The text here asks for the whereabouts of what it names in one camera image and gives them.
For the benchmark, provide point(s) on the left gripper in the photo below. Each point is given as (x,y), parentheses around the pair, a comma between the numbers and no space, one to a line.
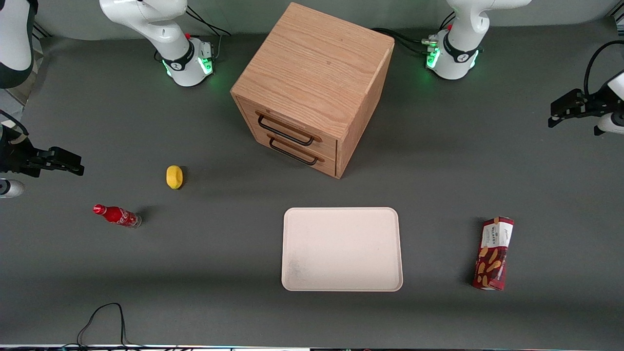
(588,106)

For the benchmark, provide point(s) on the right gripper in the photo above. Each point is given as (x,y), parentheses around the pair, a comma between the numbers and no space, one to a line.
(14,158)

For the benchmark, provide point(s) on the red cookie box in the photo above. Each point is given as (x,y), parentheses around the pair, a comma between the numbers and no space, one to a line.
(493,253)

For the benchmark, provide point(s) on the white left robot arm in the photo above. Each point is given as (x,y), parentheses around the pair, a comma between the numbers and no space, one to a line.
(458,53)

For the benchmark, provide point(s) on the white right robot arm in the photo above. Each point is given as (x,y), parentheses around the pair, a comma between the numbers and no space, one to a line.
(180,58)

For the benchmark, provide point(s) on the white rectangular tray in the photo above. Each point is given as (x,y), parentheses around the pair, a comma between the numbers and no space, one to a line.
(341,248)

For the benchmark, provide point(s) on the red cola bottle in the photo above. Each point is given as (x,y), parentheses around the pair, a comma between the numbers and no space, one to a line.
(117,215)

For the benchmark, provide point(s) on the yellow lemon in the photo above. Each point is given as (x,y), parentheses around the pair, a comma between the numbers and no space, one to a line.
(174,177)

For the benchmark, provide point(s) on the wooden drawer front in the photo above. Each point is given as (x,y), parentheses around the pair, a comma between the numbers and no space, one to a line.
(302,157)
(287,124)

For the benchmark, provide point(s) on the wooden drawer cabinet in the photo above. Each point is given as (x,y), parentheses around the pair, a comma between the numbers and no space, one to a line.
(317,68)

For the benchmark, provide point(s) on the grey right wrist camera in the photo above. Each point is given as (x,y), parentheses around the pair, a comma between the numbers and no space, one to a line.
(9,188)

